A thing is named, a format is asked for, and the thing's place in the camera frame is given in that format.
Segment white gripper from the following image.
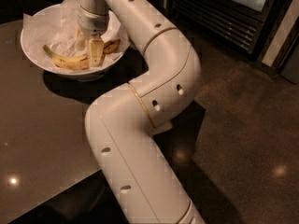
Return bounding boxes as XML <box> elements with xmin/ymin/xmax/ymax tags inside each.
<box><xmin>76</xmin><ymin>6</ymin><xmax>109</xmax><ymax>67</ymax></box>

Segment yellow ripe banana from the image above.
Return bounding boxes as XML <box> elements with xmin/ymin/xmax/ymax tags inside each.
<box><xmin>43</xmin><ymin>39</ymin><xmax>121</xmax><ymax>70</ymax></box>

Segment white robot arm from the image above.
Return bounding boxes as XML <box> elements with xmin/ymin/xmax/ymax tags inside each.
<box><xmin>80</xmin><ymin>0</ymin><xmax>206</xmax><ymax>224</ymax></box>

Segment white ceramic bowl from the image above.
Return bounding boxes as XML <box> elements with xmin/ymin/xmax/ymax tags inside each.
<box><xmin>20</xmin><ymin>2</ymin><xmax>131</xmax><ymax>83</ymax></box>

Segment white paper liner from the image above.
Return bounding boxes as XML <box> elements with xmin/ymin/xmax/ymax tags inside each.
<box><xmin>22</xmin><ymin>0</ymin><xmax>131</xmax><ymax>69</ymax></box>

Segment black glass door refrigerator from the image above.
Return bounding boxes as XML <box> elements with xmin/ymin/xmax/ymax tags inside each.
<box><xmin>172</xmin><ymin>0</ymin><xmax>296</xmax><ymax>66</ymax></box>

